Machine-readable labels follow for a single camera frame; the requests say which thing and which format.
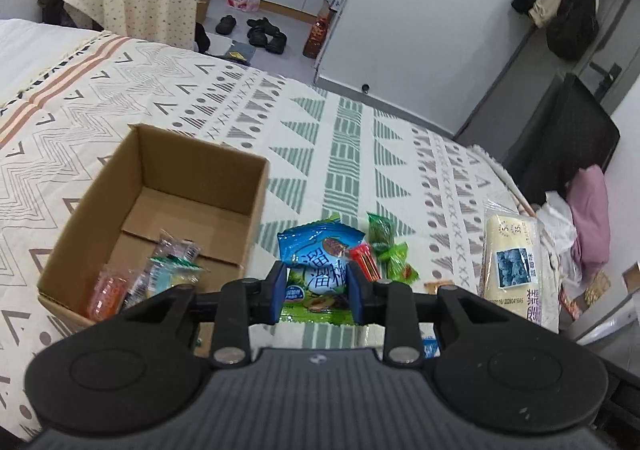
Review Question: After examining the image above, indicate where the black door handle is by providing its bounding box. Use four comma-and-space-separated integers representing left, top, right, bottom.
589, 62, 624, 91

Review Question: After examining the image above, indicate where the orange pink snack packet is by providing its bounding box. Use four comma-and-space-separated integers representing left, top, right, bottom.
87, 267, 134, 321

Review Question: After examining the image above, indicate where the pink pillow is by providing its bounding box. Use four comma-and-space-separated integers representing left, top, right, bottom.
570, 165, 612, 286

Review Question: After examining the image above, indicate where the blue snack packet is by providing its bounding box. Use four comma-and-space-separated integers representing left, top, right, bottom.
276, 212, 369, 327

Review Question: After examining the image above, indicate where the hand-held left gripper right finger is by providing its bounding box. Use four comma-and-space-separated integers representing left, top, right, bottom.
346, 261, 506, 367

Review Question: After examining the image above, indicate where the red snack packet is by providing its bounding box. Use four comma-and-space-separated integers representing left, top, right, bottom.
348, 242, 384, 281

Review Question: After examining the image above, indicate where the white clothing pile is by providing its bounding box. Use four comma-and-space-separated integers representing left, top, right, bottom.
537, 190, 584, 281

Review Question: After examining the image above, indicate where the white side table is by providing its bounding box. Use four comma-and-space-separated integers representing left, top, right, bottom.
565, 262, 640, 347

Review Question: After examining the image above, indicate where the white bed sheet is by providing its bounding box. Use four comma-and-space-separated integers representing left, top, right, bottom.
0, 19, 102, 102

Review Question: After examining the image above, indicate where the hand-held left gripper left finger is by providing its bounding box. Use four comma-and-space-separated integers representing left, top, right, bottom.
117, 260, 291, 367

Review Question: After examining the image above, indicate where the cardboard box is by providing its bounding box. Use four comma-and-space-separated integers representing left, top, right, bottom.
36, 124, 271, 332

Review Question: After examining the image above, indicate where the grey entrance door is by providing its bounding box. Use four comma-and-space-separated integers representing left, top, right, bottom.
452, 0, 640, 166

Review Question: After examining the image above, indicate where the green candy packet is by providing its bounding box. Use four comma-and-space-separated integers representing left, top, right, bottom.
377, 242, 419, 284
366, 211, 396, 254

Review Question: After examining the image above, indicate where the dark flat paper bag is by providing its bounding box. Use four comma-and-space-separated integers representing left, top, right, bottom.
222, 41, 256, 64

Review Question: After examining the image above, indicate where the black chair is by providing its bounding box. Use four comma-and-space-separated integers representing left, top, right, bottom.
502, 72, 621, 204

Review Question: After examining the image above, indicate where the printed blanket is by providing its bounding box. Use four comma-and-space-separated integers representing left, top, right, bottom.
0, 30, 562, 441

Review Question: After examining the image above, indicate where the hanging black bag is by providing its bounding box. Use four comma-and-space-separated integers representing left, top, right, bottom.
546, 0, 601, 62

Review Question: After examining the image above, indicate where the green label pastry packet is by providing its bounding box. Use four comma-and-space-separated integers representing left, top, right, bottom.
132, 255, 209, 304

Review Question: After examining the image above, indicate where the dark clothing pile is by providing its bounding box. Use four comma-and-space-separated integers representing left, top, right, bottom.
37, 0, 101, 29

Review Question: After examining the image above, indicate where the long white cake packet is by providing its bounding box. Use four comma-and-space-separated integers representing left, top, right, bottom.
477, 200, 561, 332

